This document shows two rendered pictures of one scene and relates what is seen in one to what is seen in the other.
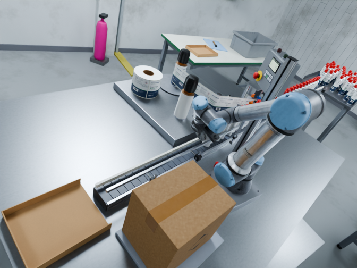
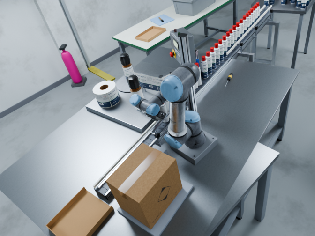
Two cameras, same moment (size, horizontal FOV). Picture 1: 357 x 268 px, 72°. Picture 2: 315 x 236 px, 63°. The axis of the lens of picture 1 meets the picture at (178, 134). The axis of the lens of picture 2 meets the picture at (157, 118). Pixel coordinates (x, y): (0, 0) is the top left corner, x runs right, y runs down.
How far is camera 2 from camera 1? 0.63 m
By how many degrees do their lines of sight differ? 10
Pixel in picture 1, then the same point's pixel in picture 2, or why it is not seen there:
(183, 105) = not seen: hidden behind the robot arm
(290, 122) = (174, 96)
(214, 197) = (160, 161)
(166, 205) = (128, 180)
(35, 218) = (66, 222)
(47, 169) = (63, 190)
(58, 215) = (79, 215)
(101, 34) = (69, 62)
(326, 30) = not seen: outside the picture
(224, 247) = (195, 189)
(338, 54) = not seen: outside the picture
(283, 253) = (243, 175)
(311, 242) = (266, 158)
